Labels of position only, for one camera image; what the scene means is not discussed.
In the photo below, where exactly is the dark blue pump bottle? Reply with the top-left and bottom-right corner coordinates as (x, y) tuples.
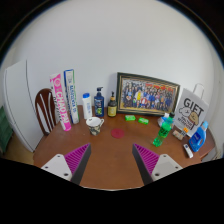
(94, 87), (104, 117)

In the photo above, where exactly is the white cabinet door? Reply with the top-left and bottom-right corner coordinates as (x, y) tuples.
(3, 60), (43, 152)

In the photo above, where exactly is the framed group photo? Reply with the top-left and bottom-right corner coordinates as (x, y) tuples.
(116, 72), (180, 116)

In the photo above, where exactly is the red round coaster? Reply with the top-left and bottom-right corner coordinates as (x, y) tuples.
(111, 129), (124, 139)

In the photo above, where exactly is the white lotion bottle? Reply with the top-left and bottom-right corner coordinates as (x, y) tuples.
(82, 93), (92, 119)

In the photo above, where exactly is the white gift paper bag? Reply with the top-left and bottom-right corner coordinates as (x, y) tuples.
(174, 83), (208, 137)

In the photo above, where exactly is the white blue shuttlecock tube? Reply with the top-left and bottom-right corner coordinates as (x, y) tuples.
(64, 69), (79, 124)

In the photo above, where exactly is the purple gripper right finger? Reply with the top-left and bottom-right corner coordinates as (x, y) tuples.
(132, 144), (182, 185)

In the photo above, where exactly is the small beige box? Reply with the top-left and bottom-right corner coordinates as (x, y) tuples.
(173, 130), (184, 141)

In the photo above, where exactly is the green plastic bottle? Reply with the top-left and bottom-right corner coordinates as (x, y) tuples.
(153, 112), (175, 147)

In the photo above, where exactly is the pink shuttlecock tube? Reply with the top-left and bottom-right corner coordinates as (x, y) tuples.
(50, 74), (71, 131)

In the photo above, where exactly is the brown wooden chair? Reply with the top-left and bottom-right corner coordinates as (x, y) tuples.
(35, 88), (56, 136)

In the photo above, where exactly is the right green soap box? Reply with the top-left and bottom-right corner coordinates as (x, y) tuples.
(138, 117), (149, 125)

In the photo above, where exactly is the blue detergent bottle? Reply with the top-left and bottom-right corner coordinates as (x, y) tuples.
(189, 121), (208, 152)

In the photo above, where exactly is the amber pump bottle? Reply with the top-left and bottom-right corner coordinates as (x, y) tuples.
(108, 95), (117, 117)

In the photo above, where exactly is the green soap box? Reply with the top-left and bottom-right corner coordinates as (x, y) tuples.
(125, 115), (136, 121)
(138, 117), (149, 125)

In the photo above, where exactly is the patterned ceramic mug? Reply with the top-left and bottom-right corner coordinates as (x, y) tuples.
(86, 117), (104, 136)

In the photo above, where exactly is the left green soap box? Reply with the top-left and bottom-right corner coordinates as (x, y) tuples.
(125, 115), (136, 121)

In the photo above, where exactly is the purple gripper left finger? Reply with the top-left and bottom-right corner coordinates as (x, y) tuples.
(42, 143), (91, 185)

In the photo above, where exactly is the white remote control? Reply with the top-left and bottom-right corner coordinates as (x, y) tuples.
(183, 144), (193, 158)

